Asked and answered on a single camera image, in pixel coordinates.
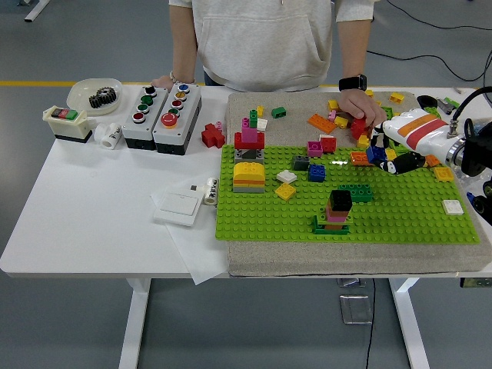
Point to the lime green long brick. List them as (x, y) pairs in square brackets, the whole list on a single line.
[(388, 112)]

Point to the salmon square brick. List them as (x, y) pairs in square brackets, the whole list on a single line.
[(338, 214)]

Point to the dark metal gear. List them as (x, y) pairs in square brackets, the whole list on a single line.
[(102, 98)]

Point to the red square brick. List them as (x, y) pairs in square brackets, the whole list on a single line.
[(330, 146), (358, 133)]

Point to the grey flat brick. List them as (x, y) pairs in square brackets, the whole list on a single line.
[(248, 189)]

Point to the blue square brick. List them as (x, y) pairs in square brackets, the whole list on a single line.
[(374, 154), (316, 173)]

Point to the yellow square plate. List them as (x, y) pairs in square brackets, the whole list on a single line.
[(284, 192), (391, 154)]

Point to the black under-table control box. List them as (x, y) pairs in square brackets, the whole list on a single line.
[(476, 283)]

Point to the white pipe tee fitting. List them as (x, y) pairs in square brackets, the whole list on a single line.
[(109, 136)]

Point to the red cross brick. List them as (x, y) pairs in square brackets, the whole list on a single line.
[(211, 135)]

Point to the tiny pink brick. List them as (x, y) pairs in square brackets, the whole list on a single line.
[(219, 125)]

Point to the person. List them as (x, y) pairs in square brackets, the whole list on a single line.
[(261, 38)]

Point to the orange thin brick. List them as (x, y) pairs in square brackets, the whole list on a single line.
[(248, 181)]

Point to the small yellow brick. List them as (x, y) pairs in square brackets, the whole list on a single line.
[(260, 111)]

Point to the small pink brick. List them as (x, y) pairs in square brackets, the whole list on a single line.
[(332, 116)]

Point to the red wide brick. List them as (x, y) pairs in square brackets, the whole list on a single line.
[(239, 143)]

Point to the metal under-table bracket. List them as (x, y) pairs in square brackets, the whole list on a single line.
[(350, 283)]

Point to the dark green frame brick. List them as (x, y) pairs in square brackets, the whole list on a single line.
[(317, 230)]

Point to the beige red-green switch box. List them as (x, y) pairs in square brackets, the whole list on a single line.
[(69, 125)]

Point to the grey four-button box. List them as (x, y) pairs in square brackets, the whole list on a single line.
[(134, 132)]

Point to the grey green tool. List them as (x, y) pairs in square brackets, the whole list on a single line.
[(447, 104)]

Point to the small green tall brick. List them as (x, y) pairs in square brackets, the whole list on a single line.
[(253, 117)]

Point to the person's left forearm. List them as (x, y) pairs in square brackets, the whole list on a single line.
[(353, 50)]

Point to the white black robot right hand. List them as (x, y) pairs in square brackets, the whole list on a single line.
[(423, 134)]

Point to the yellow dome brick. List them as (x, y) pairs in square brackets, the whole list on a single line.
[(248, 169)]

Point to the white thin plate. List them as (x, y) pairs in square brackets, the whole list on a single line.
[(326, 136)]

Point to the dark grey brick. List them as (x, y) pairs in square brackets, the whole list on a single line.
[(300, 164)]

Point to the small blue slope brick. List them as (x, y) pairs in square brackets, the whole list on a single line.
[(470, 197)]

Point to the white table leg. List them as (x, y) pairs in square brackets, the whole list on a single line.
[(134, 326), (409, 326)]

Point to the white square plate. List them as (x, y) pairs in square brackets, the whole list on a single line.
[(286, 177), (453, 207)]

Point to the white wall switch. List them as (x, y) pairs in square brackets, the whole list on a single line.
[(177, 207)]

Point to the grey emergency stop box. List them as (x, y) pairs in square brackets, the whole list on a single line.
[(180, 132)]

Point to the metal floor box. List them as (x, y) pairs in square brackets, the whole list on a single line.
[(353, 309)]

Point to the light pink square brick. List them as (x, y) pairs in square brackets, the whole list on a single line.
[(337, 219)]

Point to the red slope brick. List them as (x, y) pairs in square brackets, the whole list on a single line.
[(361, 123)]

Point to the translucent white bowl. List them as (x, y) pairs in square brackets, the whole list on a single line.
[(82, 92)]

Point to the grey arch brick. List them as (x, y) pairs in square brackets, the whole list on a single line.
[(239, 156)]

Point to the glossy yellow brick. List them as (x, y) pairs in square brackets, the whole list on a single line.
[(341, 122)]

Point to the person's left hand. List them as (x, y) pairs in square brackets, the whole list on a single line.
[(359, 105)]

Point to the dark green long brick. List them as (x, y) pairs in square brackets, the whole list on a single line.
[(357, 193)]

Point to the white paper sheet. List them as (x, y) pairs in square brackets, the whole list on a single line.
[(196, 253)]

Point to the orange long brick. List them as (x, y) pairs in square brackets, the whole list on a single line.
[(359, 158)]

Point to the person's right forearm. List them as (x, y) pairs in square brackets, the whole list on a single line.
[(183, 42)]

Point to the small white brick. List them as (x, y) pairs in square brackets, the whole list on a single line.
[(262, 123)]

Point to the green studded baseplate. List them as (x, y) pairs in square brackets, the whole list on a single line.
[(261, 223)]

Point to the white labelled cylinder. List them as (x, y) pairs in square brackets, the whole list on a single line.
[(211, 192)]

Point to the person's right hand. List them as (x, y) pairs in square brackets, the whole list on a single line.
[(163, 82)]

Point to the magenta square brick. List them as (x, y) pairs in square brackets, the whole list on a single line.
[(315, 150)]

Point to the black wristwatch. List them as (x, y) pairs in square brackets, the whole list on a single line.
[(352, 83)]

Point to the tall pink brick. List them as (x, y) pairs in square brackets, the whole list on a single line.
[(250, 134)]

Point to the black square brick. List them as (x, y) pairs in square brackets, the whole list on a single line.
[(340, 200)]

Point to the white furniture foot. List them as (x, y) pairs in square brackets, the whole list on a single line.
[(36, 9)]

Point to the orange long plate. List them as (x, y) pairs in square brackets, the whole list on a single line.
[(321, 123)]

